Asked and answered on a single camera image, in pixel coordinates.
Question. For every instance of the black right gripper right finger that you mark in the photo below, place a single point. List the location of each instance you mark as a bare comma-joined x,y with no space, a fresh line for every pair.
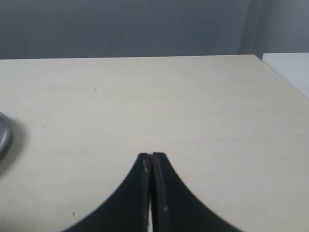
174,207

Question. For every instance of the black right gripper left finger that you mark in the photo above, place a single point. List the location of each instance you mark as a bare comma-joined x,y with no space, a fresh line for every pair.
127,209

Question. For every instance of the round steel plate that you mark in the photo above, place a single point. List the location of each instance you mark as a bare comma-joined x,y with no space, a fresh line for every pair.
5,133

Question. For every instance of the white side table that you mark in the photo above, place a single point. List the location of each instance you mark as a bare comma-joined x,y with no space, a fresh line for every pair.
291,67

